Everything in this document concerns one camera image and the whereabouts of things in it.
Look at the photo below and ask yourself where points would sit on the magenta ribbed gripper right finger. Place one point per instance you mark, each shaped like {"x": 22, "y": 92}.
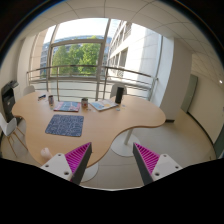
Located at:
{"x": 153, "y": 166}

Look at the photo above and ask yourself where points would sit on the light wooden curved table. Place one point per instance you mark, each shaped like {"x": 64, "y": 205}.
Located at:
{"x": 99, "y": 128}

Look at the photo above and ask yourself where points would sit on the dark can left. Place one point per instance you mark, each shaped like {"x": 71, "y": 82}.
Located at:
{"x": 51, "y": 100}

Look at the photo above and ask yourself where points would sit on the white chair wooden legs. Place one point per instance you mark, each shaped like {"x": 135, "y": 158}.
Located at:
{"x": 10, "y": 129}

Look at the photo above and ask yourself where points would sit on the dark patterned mug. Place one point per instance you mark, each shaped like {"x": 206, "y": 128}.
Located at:
{"x": 84, "y": 102}

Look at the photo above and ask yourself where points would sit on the small dark object on table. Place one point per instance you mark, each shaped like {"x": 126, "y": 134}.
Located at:
{"x": 41, "y": 97}

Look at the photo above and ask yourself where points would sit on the colourful magazine left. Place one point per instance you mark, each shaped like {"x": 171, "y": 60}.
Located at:
{"x": 67, "y": 106}

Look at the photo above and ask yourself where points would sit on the white computer mouse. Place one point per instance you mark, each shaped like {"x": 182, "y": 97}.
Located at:
{"x": 45, "y": 153}

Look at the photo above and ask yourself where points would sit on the white chair far left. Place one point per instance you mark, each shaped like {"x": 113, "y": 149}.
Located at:
{"x": 28, "y": 90}

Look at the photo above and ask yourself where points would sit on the black cylindrical speaker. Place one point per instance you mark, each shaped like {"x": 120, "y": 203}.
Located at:
{"x": 119, "y": 95}

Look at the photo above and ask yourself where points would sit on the open light blue magazine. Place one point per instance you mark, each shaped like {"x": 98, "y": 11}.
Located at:
{"x": 103, "y": 104}

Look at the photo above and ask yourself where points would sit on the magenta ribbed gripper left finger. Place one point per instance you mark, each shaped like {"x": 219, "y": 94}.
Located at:
{"x": 70, "y": 166}

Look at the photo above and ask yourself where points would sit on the green door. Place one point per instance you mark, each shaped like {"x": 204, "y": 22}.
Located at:
{"x": 189, "y": 93}

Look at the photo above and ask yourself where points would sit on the blue patterned mouse pad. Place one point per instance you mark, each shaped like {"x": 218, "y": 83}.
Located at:
{"x": 65, "y": 125}

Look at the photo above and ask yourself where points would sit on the metal balcony railing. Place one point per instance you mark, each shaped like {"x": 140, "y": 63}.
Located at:
{"x": 98, "y": 85}

